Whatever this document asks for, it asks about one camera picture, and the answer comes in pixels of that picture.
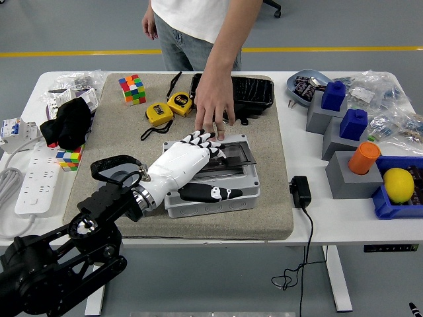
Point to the person's right hand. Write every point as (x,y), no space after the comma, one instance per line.
(150,26)

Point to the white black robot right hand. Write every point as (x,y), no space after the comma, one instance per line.
(413,311)

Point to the person's left hand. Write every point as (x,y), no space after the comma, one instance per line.
(215,99)

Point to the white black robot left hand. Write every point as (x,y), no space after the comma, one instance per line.
(178,165)

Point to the grey electrical box clear lid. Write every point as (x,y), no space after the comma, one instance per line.
(231,201)

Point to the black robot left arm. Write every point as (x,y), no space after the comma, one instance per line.
(99,204)

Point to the person's right forearm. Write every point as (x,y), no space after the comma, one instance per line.
(148,6)

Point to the person's left forearm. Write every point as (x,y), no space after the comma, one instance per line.
(231,36)

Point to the orange cylinder battery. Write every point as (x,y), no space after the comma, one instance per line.
(363,158)

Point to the yellow tape measure 5m print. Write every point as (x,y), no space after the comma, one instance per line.
(180,103)

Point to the person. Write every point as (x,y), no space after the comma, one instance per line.
(185,33)

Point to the black plastic tray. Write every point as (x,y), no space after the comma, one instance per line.
(254,92)

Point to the yellow tape measure dark label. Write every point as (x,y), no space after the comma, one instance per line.
(159,113)

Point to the grey block with round hole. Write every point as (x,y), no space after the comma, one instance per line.
(353,186)
(119,172)

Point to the large colourful puzzle cube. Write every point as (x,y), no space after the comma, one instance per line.
(133,89)

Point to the black table control panel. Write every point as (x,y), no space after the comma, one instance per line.
(390,248)

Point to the small metal clip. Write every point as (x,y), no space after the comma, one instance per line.
(291,103)

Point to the dark snack packet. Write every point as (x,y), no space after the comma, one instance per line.
(305,90)
(300,80)

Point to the grey-brown fabric mat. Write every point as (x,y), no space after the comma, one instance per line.
(264,185)

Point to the clear bag of small parts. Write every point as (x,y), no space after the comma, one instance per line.
(79,79)

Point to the white packaged parts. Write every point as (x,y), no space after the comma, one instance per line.
(89,99)

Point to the brown silver snack packet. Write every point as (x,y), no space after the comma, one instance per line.
(318,84)

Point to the black office chair base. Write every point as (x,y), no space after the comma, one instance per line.
(277,13)

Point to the grey holder block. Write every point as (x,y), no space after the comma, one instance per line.
(319,120)
(337,147)

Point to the blue-grey bowl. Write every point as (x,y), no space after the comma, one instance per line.
(319,74)

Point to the blue plastic bin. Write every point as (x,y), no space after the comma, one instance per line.
(385,208)

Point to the small colourful puzzle cube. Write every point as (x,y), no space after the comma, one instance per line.
(67,160)

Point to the black cloth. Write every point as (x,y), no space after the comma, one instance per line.
(71,122)

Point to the blue block with knob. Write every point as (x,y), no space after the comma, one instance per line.
(353,125)
(333,97)

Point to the black power adapter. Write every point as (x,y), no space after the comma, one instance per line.
(301,191)

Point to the yellow lemon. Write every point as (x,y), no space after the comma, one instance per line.
(398,185)

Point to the dark packets pile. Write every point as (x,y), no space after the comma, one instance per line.
(417,175)

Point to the white power strip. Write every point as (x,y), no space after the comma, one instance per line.
(36,178)

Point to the small green connector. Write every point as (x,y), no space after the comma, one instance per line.
(371,138)

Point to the clear bag of components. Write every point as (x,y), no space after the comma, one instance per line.
(400,127)
(380,89)

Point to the white circuit breaker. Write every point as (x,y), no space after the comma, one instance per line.
(13,130)

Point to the black triangular bracket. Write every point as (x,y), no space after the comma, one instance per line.
(244,119)

